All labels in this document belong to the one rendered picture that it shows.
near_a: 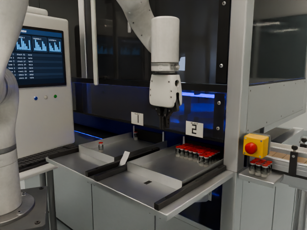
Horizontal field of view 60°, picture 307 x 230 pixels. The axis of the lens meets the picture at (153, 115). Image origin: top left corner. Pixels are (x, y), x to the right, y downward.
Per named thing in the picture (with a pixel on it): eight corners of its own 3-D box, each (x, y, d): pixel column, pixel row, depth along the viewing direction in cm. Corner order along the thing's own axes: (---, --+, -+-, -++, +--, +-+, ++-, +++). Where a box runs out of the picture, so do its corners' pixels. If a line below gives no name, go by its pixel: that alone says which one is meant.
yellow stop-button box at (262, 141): (250, 150, 102) (251, 132, 100) (269, 154, 97) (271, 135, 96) (241, 154, 96) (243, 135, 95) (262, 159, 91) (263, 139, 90)
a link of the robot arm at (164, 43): (148, 63, 84) (154, 62, 75) (148, 19, 82) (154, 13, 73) (173, 63, 86) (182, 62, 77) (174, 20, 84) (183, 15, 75)
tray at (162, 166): (179, 150, 127) (179, 143, 126) (230, 163, 110) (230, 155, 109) (127, 170, 102) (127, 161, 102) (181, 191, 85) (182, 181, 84)
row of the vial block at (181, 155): (177, 155, 119) (177, 145, 118) (212, 164, 107) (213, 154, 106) (174, 156, 117) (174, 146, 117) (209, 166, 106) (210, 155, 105)
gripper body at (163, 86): (185, 70, 80) (184, 106, 82) (160, 69, 87) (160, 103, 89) (170, 70, 74) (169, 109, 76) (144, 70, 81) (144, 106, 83)
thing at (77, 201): (108, 172, 324) (107, 101, 309) (291, 248, 188) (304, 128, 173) (25, 202, 251) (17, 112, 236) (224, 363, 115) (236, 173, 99)
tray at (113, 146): (131, 138, 149) (131, 132, 149) (166, 147, 132) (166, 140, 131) (78, 152, 124) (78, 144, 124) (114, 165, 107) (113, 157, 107)
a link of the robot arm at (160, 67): (185, 63, 80) (185, 72, 81) (163, 63, 86) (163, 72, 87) (168, 62, 74) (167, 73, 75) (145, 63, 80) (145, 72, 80)
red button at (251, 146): (247, 150, 96) (248, 140, 95) (258, 153, 93) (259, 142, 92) (243, 153, 93) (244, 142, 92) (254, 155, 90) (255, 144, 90)
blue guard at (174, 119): (19, 99, 230) (18, 78, 227) (224, 139, 102) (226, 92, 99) (19, 99, 230) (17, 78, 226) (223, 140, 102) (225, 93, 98)
